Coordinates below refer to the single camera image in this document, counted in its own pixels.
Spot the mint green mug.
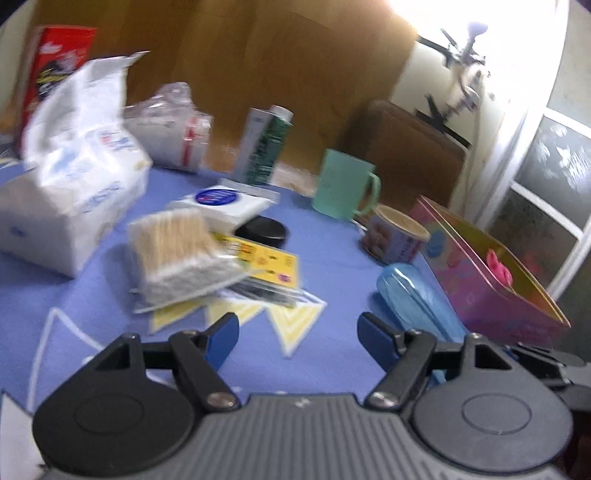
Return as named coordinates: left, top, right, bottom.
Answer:
left=311, top=149, right=382, bottom=220

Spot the blue plastic bag roll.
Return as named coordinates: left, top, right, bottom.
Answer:
left=377, top=263, right=468, bottom=343

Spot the bagged paper cups stack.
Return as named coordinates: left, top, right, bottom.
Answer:
left=123, top=82, right=213, bottom=173

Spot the green drink carton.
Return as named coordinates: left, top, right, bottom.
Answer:
left=231, top=105, right=293, bottom=185

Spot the white wet wipes pack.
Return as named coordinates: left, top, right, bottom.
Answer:
left=166, top=179, right=280, bottom=234

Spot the blue patterned tablecloth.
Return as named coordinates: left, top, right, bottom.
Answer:
left=0, top=161, right=472, bottom=480

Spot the paper snack cup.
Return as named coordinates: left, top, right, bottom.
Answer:
left=361, top=205, right=431, bottom=265

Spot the pink macaron biscuit tin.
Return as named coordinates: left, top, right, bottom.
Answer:
left=411, top=196, right=571, bottom=348

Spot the white power strip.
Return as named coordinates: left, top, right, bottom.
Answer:
left=443, top=22, right=491, bottom=121

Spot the white framed frosted glass door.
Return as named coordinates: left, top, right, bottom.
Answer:
left=466, top=79, right=590, bottom=316

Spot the white tissue pack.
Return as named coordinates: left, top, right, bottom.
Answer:
left=1, top=53, right=152, bottom=278

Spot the wooden panel board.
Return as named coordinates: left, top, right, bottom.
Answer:
left=37, top=1, right=416, bottom=171

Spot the pink fuzzy sock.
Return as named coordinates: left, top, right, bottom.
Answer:
left=486, top=249, right=513, bottom=289

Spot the yellow card packet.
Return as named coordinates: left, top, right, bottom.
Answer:
left=213, top=233, right=301, bottom=289

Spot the red snack box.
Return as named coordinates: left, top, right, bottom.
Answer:
left=15, top=25, right=97, bottom=151

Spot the bag of cotton swabs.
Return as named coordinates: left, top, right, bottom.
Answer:
left=127, top=208, right=252, bottom=314

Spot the black round lid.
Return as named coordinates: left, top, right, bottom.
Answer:
left=235, top=216, right=288, bottom=249

